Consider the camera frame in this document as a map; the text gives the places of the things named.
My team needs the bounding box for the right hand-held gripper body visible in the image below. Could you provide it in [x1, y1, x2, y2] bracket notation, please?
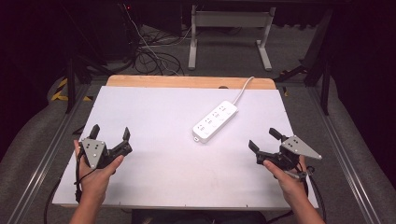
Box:
[255, 134, 323, 172]

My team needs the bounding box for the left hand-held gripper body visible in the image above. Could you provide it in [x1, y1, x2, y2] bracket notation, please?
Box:
[78, 137, 134, 170]

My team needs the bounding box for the white power strip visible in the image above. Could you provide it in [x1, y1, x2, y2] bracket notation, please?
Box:
[191, 100, 239, 145]

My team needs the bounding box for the person's left hand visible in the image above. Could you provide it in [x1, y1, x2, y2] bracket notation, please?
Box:
[73, 139, 125, 204]

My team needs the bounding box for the person's right hand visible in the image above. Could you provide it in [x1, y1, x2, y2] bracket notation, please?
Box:
[262, 155, 310, 207]

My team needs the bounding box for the yellow black hazard tape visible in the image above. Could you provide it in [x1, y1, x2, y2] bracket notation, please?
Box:
[50, 77, 93, 103]

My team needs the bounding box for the black metal stand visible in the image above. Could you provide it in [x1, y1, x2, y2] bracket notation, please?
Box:
[274, 7, 335, 116]
[60, 3, 108, 115]

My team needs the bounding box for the white board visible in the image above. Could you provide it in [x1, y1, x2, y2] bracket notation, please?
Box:
[51, 85, 319, 209]

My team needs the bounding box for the wooden table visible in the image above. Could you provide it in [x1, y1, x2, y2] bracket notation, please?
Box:
[106, 74, 277, 91]

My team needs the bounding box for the person's dark clothing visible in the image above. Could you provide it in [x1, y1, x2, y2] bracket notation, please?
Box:
[131, 208, 267, 224]

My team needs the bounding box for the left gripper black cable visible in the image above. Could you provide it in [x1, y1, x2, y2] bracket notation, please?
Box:
[43, 148, 94, 224]

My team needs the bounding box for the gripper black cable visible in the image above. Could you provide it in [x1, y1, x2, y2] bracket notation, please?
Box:
[266, 161, 328, 224]
[43, 148, 94, 224]

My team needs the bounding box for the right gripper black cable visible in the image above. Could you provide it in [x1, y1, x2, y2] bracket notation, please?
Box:
[266, 161, 328, 224]

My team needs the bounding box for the aluminium floor rail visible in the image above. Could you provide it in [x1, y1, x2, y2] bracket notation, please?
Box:
[7, 83, 92, 224]
[306, 87, 382, 224]

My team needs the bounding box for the white power strip cable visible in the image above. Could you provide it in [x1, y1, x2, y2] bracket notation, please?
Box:
[232, 76, 255, 106]

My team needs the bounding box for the tangle of black floor cables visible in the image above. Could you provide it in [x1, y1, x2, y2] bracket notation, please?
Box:
[118, 3, 244, 77]

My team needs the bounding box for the white floor cable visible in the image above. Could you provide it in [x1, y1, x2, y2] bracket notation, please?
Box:
[122, 3, 192, 77]

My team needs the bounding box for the white metal table frame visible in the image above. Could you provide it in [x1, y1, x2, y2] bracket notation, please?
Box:
[188, 4, 276, 72]

